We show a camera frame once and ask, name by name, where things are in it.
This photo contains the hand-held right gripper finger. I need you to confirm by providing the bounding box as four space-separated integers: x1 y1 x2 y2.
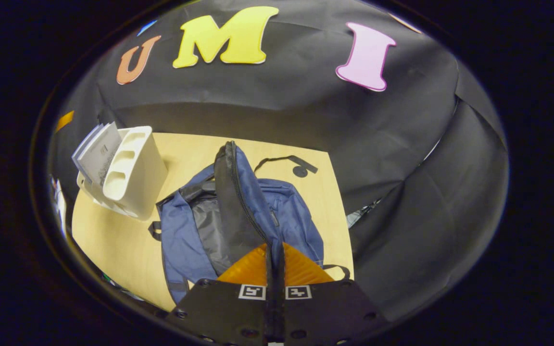
276 242 394 346
163 242 277 346

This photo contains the white book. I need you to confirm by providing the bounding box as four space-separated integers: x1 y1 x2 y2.
81 122 123 187

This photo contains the white bookshelf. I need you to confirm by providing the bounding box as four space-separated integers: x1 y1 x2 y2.
76 126 168 221

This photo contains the blue schoolbag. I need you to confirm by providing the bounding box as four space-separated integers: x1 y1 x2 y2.
148 140 352 306

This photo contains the white printed packaging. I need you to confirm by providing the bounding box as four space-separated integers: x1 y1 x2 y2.
50 177 67 238

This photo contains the black backdrop cloth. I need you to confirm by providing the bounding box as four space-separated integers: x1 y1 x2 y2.
46 0 509 322

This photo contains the grey equipment with cables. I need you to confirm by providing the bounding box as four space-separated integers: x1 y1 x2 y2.
347 198 383 229

